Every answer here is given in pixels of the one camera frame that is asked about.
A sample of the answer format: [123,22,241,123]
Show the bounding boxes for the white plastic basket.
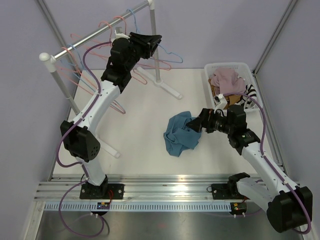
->
[204,62,263,113]

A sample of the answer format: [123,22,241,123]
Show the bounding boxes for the white slotted cable duct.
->
[44,201,231,212]

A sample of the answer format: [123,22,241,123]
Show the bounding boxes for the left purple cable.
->
[56,41,113,237]

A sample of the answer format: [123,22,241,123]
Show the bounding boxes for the black white striped tank top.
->
[236,84,257,109]

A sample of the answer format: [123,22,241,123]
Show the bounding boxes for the pink hanger of mauve top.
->
[110,15,171,84]

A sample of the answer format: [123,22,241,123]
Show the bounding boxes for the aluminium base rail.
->
[34,174,230,202]

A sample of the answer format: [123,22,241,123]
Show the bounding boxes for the blue hanger of teal top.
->
[127,8,184,64]

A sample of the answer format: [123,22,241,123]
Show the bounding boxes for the teal blue tank top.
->
[163,111,202,157]

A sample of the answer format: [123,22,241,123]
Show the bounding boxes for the mauve pink tank top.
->
[208,67,246,96]

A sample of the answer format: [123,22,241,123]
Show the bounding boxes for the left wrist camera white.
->
[114,27,130,39]

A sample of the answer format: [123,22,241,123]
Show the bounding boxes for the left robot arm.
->
[60,32,162,200]

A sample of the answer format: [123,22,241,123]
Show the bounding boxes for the mustard tank top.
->
[209,84,241,110]

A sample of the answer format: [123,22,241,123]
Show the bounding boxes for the metal clothes rack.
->
[36,0,183,158]

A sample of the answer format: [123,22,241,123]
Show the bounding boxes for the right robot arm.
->
[187,105,313,235]

